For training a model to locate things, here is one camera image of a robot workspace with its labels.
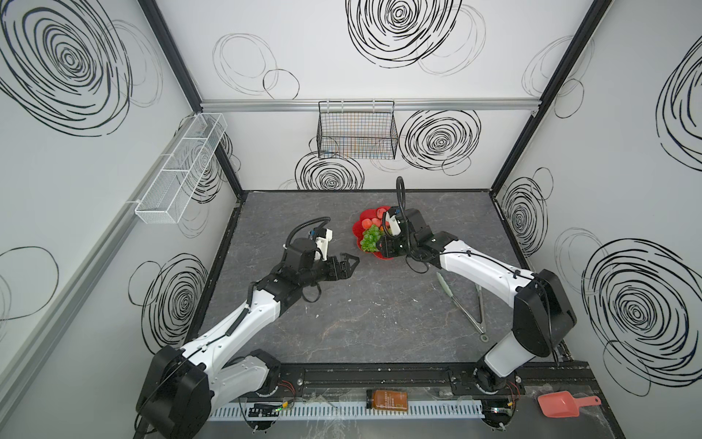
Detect black wire basket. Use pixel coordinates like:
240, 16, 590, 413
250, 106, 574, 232
316, 110, 400, 160

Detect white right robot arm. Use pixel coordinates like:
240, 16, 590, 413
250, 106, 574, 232
377, 206, 577, 394

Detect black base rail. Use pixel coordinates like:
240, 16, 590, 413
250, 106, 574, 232
272, 361, 596, 398

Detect white slotted cable duct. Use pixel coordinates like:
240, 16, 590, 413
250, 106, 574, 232
210, 400, 484, 422

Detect pink plastic scoop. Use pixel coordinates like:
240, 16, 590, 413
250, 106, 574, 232
537, 391, 603, 419

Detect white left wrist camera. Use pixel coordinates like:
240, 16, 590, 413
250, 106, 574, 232
312, 227, 333, 261

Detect clear wall shelf rack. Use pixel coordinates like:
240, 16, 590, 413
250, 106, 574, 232
135, 113, 227, 225

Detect green kitchen tongs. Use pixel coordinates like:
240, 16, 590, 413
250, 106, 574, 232
436, 273, 490, 343

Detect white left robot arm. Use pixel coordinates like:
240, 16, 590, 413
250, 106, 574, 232
135, 238, 360, 438

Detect brown bottle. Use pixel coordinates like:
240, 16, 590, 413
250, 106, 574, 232
366, 390, 410, 413

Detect black corner frame post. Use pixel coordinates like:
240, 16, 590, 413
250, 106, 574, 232
490, 0, 613, 197
138, 0, 247, 202

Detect black corner frame post left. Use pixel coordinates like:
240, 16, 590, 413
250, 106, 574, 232
138, 0, 247, 202

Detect aluminium wall rail back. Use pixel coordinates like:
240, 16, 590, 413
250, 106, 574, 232
201, 98, 541, 113

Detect black corner frame post right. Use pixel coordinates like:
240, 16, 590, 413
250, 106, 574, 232
490, 0, 613, 197

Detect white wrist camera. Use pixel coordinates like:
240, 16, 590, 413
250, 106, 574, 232
382, 211, 401, 237
312, 227, 333, 261

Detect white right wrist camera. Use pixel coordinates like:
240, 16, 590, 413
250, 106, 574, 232
382, 211, 401, 237

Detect red flower-shaped fruit bowl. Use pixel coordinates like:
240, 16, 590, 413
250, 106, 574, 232
352, 206, 390, 254

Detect green fake grape bunch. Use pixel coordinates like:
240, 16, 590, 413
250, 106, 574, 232
360, 224, 384, 254

